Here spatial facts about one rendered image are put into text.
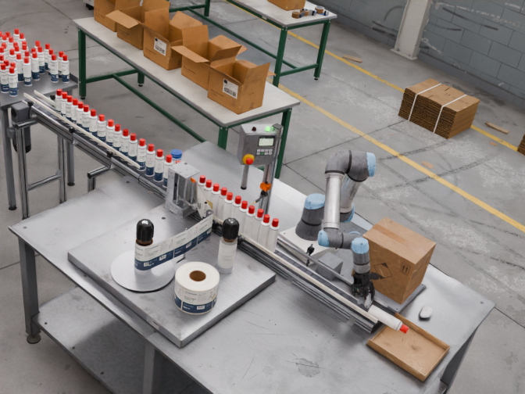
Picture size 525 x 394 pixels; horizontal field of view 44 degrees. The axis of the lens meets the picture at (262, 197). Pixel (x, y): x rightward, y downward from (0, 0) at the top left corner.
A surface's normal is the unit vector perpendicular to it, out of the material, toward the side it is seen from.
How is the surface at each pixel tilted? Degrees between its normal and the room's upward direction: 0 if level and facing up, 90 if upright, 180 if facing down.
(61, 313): 0
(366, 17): 90
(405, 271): 90
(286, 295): 0
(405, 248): 0
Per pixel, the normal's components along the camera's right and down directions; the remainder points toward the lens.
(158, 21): 0.72, 0.43
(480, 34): -0.73, 0.29
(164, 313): 0.14, -0.82
